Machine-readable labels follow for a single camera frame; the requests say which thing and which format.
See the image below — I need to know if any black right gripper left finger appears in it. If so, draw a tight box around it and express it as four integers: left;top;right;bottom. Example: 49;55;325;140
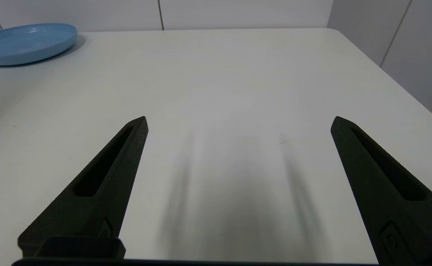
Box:
17;116;149;259

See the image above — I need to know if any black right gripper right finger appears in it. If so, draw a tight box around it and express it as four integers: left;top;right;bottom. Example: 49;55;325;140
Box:
330;116;432;265

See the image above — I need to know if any blue round plate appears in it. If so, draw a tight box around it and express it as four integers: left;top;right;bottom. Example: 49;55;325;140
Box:
0;23;78;67

